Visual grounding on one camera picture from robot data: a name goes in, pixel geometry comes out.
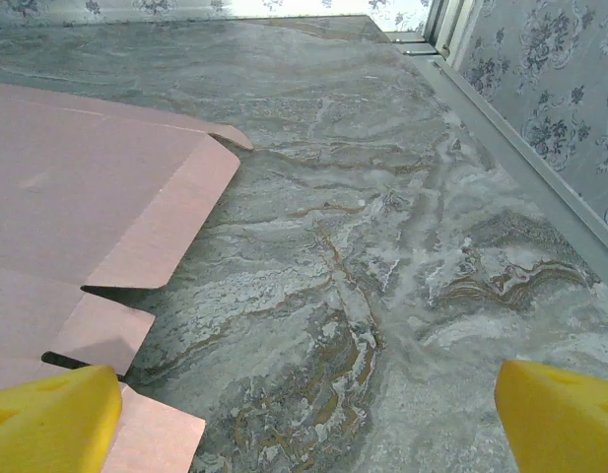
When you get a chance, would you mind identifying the aluminium side frame rail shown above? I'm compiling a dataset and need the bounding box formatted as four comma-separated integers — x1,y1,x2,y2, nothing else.
381,29,608,297

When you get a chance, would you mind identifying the aluminium corner frame post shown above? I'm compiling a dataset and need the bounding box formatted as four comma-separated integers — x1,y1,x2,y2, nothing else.
424,0,477,65

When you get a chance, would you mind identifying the pink paper box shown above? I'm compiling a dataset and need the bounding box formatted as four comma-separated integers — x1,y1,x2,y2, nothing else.
0,81,255,473

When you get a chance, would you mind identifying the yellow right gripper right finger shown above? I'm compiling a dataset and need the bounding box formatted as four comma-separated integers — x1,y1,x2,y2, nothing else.
494,359,608,473

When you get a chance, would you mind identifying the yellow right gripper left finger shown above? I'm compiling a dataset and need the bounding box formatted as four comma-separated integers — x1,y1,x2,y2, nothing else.
0,364,122,473

